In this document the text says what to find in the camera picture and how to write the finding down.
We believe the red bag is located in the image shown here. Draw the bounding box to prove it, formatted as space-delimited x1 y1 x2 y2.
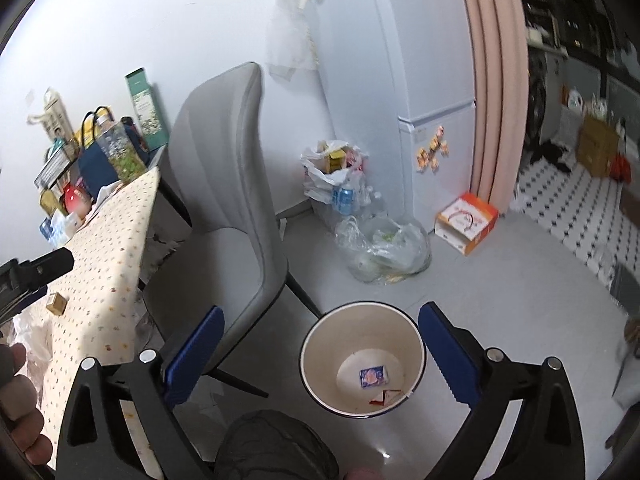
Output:
607 155 632 183

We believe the washing machine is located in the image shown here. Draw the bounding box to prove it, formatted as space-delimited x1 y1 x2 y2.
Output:
525 47 568 146

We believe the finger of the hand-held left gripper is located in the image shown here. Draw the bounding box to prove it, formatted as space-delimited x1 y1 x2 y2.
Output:
27 249 76 286
0 285 48 321

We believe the red round container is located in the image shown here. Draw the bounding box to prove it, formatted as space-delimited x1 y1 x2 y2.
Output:
60 182 93 216

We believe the floral printed clear bottle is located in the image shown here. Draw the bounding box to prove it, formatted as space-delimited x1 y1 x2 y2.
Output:
96 114 151 183

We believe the black frame table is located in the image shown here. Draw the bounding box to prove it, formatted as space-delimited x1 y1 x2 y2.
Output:
135 147 196 291

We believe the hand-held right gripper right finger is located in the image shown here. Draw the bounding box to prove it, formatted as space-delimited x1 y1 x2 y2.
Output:
417 301 586 480

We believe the grey upholstered chair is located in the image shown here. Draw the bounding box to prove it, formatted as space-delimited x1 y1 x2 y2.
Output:
142 61 323 401

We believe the blue and white tissue pack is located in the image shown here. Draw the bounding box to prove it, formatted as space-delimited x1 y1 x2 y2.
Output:
39 210 83 248

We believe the orange and white carton box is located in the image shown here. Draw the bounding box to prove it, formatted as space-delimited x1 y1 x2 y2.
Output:
434 191 500 257

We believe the person's dark trouser leg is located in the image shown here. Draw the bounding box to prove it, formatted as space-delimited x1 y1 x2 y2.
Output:
215 409 341 480

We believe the white refrigerator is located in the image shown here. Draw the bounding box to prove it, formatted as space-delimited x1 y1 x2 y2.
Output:
320 0 478 231

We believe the polka dot tablecloth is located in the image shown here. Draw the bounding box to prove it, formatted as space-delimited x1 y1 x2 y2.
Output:
15 167 161 456

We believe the white mesh bag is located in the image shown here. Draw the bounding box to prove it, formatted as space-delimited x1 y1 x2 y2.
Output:
265 0 321 81

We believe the grey striped packet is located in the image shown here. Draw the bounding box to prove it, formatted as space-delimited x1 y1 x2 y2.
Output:
34 152 78 191

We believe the navy tote bag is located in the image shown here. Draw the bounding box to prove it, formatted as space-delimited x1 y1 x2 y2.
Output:
75 106 151 196

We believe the pink curtain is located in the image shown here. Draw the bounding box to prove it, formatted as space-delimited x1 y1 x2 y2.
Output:
452 0 531 216

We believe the yellow carton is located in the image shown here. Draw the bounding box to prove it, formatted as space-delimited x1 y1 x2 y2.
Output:
322 147 351 173

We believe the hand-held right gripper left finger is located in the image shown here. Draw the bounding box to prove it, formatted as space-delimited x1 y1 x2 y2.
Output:
56 305 226 480

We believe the dark kitchen shelf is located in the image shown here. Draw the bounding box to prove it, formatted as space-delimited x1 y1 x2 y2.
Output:
515 0 626 61

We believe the brown cardboard box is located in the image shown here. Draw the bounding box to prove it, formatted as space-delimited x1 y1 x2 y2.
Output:
575 115 621 178

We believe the clear plastic bag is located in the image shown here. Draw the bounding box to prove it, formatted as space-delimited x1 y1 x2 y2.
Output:
334 212 432 286

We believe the black cloth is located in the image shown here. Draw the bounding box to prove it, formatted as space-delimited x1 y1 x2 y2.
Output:
530 140 573 173

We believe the pack of water bottles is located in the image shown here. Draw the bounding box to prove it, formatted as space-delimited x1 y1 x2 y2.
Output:
350 182 388 221

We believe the white plastic bag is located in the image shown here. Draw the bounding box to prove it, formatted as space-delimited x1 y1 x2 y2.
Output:
300 139 368 206

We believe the blue snack packet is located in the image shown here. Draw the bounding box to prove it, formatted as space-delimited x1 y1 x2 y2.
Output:
357 366 388 390

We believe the cluster of fridge magnets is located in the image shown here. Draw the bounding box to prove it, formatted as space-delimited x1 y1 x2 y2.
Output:
416 125 452 175

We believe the crumpled clear plastic wrap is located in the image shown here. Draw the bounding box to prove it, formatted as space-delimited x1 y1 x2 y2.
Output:
10 310 53 361

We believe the person's left hand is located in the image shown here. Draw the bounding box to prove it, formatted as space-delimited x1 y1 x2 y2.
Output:
0 342 53 466

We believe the cream round trash bin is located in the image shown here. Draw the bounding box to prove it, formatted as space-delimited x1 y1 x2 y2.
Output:
299 301 427 420

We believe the tall green box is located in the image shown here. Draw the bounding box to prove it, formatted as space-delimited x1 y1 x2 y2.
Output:
124 67 168 150

